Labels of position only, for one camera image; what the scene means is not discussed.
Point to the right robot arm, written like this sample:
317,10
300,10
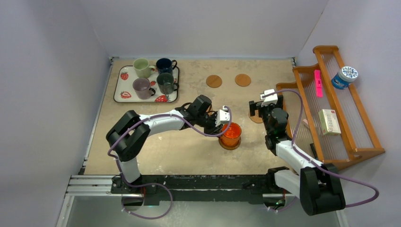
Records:
307,178

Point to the blue jar white lid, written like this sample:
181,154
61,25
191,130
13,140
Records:
344,77

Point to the strawberry print tray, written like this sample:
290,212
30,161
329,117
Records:
124,91

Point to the small pink eraser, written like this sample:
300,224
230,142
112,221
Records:
306,123

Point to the small dark blue object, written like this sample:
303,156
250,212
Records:
313,149

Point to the light wooden coaster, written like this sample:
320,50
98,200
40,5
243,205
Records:
214,81
243,80

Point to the wooden tiered rack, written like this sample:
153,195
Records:
358,140

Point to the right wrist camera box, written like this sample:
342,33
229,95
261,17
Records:
268,97

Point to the white card box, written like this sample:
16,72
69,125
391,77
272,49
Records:
329,122

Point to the navy blue mug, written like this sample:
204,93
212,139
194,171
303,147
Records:
165,65

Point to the pale green mug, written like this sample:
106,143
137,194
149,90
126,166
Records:
143,69

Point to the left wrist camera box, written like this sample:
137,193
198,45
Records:
223,116

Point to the purple mug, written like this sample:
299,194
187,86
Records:
143,89

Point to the dark brown wooden coaster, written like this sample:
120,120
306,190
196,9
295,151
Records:
229,147

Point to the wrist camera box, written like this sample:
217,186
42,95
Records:
268,97
223,116

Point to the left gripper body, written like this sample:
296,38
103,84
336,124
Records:
207,122

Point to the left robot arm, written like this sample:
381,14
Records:
128,136

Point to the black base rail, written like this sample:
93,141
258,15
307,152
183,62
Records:
253,189

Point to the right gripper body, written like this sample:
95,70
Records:
266,110

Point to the dark green mug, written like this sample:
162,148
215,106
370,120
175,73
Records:
166,83

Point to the pink marker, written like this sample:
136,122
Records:
318,84

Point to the orange mug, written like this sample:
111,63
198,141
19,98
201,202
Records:
232,135

